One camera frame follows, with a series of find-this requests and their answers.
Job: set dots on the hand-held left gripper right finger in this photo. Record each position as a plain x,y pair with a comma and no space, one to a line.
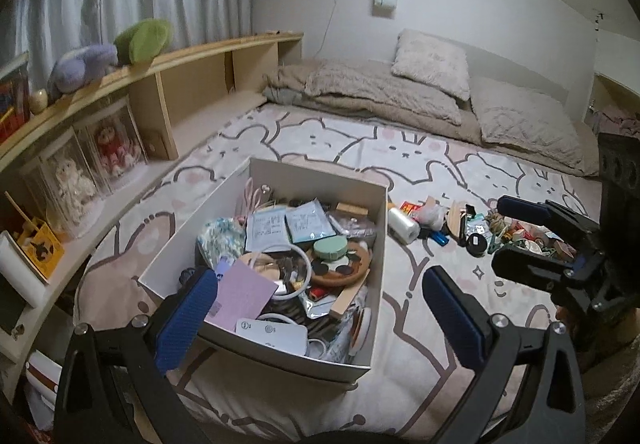
452,319

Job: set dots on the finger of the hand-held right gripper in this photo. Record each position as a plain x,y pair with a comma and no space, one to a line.
525,210
535,269

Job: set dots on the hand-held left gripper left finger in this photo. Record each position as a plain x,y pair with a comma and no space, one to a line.
185,319

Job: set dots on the purple printed card packet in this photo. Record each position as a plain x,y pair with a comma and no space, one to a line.
245,294

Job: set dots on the white storage box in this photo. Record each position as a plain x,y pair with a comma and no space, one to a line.
310,184

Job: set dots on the black round tin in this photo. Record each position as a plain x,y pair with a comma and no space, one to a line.
476,245

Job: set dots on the wooden scraper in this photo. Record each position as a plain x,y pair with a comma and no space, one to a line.
455,219

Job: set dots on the bunny print bed sheet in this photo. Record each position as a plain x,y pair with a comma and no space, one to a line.
425,389

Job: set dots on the blue lighter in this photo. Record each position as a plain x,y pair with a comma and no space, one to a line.
437,240

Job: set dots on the floral fabric pouch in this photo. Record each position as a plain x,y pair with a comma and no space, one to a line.
220,241

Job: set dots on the white rectangular charger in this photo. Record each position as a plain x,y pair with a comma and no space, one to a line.
272,336

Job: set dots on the beige quilted pillow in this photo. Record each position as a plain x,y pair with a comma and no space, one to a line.
525,118

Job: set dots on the crumpled clear plastic bag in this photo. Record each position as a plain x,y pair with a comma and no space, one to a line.
432,214

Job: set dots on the beige fleece blanket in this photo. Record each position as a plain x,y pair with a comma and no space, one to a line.
470,131

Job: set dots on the pile of clothes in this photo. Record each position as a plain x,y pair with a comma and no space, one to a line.
617,121

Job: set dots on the white plastic bag roll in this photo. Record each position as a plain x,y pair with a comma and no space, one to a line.
404,226

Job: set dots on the round wooden board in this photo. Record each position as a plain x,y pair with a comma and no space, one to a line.
357,264

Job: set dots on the small red packet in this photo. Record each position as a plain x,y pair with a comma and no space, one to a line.
409,209

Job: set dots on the green round tin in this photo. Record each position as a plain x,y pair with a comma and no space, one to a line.
331,250

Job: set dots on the yellow printed box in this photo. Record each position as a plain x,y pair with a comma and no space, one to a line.
42,249

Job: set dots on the fluffy beige pillow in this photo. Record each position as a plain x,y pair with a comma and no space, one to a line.
432,63

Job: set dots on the white doll in clear case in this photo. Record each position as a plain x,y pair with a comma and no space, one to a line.
70,184

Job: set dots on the red doll in clear case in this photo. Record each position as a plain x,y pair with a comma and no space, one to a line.
112,148

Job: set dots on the beige quilted duvet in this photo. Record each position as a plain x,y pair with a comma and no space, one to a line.
380,91

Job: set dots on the wooden bedside shelf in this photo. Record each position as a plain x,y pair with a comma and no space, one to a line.
200,73

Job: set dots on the small cream egg ornament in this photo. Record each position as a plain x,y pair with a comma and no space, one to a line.
38,101

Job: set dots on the purple plush toy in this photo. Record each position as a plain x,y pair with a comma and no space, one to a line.
82,66

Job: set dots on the red picture box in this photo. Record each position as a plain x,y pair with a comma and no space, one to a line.
12,103

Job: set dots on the green plush toy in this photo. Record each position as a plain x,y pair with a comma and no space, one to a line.
145,39

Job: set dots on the wall closet niche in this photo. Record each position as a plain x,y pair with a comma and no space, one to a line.
612,91

